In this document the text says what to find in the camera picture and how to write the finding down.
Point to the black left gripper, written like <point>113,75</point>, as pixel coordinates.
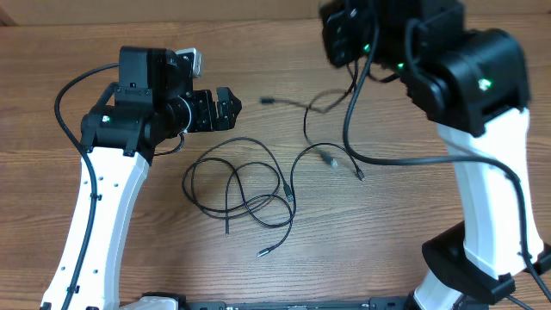
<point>225,119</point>

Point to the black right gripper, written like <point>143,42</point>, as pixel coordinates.
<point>334,34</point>

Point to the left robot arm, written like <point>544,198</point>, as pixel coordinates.
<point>153,100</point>

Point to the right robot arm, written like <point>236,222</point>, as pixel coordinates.
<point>473,84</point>

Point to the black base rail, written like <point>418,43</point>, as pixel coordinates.
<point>162,300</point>

